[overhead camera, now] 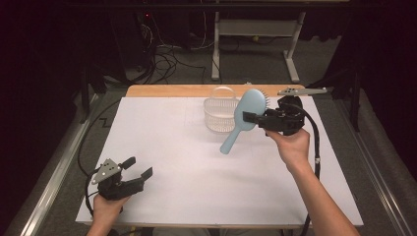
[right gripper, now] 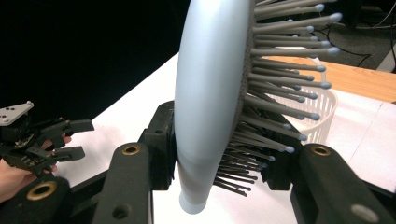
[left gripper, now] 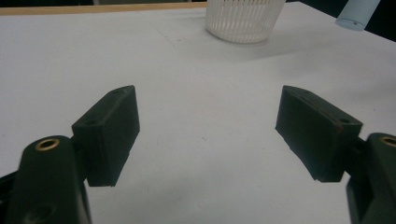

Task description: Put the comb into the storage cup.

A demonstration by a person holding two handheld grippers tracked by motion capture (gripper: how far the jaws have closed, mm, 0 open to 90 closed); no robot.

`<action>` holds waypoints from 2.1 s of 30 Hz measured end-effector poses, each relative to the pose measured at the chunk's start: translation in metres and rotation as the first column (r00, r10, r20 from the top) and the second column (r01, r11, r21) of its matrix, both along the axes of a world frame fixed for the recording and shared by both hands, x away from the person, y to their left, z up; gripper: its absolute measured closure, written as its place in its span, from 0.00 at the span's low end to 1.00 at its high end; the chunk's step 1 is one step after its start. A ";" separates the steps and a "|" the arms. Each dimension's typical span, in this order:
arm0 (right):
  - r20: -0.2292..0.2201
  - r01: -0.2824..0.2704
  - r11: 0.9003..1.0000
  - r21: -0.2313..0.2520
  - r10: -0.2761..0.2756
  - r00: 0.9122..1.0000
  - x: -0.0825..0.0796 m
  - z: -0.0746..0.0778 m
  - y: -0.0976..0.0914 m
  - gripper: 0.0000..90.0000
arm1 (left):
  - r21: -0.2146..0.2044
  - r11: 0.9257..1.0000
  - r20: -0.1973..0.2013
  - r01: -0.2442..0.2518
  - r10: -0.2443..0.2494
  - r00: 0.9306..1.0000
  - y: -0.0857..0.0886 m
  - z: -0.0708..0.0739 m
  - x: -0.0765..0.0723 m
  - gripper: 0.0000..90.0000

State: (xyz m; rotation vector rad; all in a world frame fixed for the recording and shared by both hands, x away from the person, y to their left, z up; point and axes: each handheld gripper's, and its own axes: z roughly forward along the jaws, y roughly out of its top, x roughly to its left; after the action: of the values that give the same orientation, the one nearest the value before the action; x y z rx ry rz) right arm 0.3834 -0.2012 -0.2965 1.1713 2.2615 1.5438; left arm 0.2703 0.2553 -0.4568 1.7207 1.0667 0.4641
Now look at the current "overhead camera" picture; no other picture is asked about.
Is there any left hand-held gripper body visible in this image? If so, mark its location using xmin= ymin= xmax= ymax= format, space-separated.
xmin=90 ymin=158 xmax=146 ymax=202

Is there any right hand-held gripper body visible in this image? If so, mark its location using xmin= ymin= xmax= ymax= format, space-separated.
xmin=258 ymin=86 xmax=328 ymax=137

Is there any light blue hairbrush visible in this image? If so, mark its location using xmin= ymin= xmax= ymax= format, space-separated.
xmin=218 ymin=88 xmax=270 ymax=155

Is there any white plastic mesh basket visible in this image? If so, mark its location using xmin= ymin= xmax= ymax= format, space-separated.
xmin=203 ymin=86 xmax=244 ymax=134

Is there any person's left hand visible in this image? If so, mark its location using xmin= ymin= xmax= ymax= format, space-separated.
xmin=92 ymin=194 xmax=131 ymax=232

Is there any person's right hand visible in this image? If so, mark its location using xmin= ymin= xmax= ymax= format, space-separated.
xmin=264 ymin=127 xmax=311 ymax=174

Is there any white paper sheet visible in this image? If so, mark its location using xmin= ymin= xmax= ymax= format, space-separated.
xmin=76 ymin=95 xmax=364 ymax=227

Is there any black metal stand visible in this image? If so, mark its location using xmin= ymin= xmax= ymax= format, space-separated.
xmin=305 ymin=63 xmax=362 ymax=133
xmin=79 ymin=60 xmax=110 ymax=124

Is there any wooden table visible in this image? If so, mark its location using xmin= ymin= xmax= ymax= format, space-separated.
xmin=78 ymin=84 xmax=364 ymax=230

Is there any dark computer tower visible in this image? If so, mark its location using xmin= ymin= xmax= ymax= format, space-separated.
xmin=109 ymin=9 xmax=159 ymax=75

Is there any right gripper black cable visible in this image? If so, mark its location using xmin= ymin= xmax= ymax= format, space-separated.
xmin=283 ymin=100 xmax=322 ymax=236

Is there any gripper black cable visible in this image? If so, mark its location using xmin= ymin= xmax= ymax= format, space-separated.
xmin=283 ymin=100 xmax=322 ymax=236
xmin=77 ymin=98 xmax=123 ymax=218

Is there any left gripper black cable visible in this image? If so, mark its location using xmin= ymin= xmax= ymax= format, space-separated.
xmin=77 ymin=98 xmax=123 ymax=218

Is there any aluminium floor rail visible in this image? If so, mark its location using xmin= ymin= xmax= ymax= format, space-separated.
xmin=19 ymin=93 xmax=100 ymax=236
xmin=333 ymin=97 xmax=415 ymax=236

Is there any white metal desk frame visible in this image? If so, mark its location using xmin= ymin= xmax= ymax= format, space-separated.
xmin=210 ymin=11 xmax=308 ymax=85

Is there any bundle of floor cables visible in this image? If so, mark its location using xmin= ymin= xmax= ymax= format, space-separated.
xmin=137 ymin=13 xmax=212 ymax=86

